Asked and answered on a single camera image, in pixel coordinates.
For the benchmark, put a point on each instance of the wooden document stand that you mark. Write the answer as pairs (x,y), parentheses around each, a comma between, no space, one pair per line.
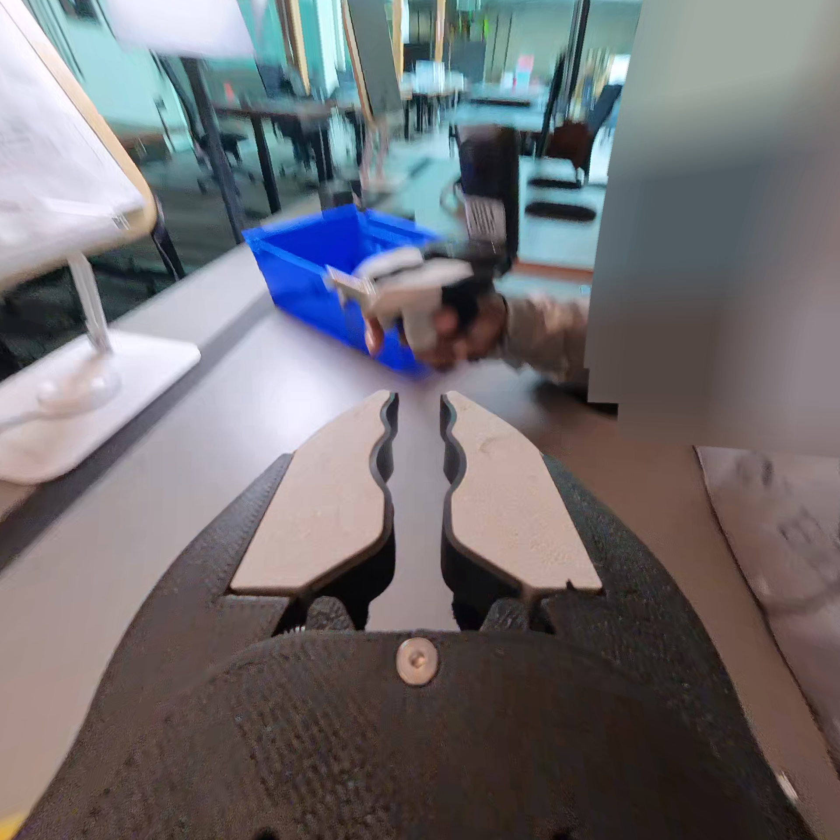
(144,367)

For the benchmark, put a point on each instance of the person's grey splattered hoodie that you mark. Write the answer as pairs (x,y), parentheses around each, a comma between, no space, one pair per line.
(787,558)

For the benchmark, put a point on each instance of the blue plastic bin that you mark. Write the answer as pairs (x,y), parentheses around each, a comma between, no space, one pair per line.
(302,262)

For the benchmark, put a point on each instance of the white instruction sheet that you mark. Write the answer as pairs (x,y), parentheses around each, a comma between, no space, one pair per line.
(52,164)

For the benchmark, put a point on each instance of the person's right forearm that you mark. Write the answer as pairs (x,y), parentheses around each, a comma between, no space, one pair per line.
(544,334)

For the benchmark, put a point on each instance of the black tilted panel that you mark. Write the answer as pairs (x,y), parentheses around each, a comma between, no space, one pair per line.
(374,59)

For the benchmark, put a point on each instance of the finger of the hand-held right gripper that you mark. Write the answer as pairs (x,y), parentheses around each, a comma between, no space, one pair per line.
(420,285)
(394,262)

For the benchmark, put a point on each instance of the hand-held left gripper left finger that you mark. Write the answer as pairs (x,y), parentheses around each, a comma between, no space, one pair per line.
(315,512)

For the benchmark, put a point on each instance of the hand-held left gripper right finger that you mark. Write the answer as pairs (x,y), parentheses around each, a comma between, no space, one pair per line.
(518,512)

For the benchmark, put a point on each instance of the person's right hand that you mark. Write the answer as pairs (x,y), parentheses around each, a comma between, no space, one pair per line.
(472,334)

